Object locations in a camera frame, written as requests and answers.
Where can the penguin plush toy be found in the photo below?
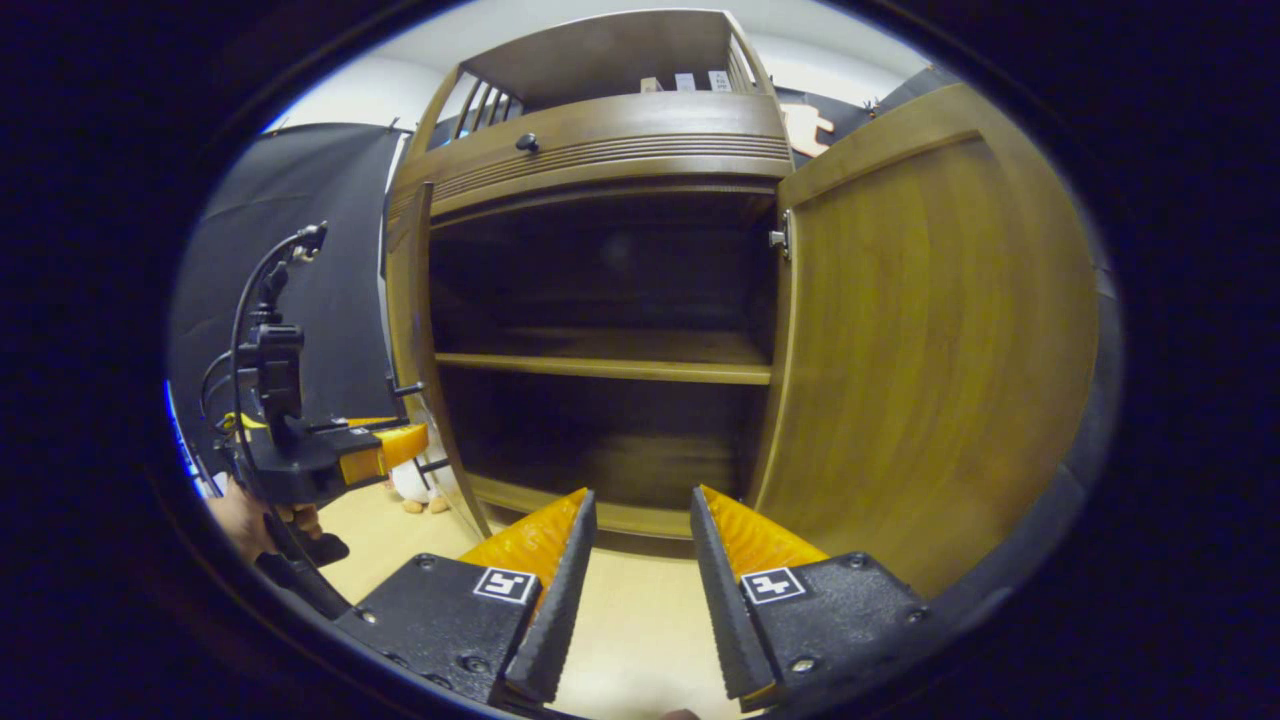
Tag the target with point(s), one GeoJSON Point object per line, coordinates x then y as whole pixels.
{"type": "Point", "coordinates": [410, 487]}

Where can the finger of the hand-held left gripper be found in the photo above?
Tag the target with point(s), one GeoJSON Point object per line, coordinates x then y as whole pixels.
{"type": "Point", "coordinates": [385, 448]}
{"type": "Point", "coordinates": [365, 422]}

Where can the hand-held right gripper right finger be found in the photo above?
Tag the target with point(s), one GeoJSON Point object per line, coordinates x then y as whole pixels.
{"type": "Point", "coordinates": [725, 610]}

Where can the metal door hinge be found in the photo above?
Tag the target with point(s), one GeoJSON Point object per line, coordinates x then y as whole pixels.
{"type": "Point", "coordinates": [780, 235]}

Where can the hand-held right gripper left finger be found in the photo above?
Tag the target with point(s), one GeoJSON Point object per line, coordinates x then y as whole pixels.
{"type": "Point", "coordinates": [560, 610]}

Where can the black backdrop cloth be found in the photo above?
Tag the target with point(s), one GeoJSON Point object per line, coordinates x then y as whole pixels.
{"type": "Point", "coordinates": [300, 200]}

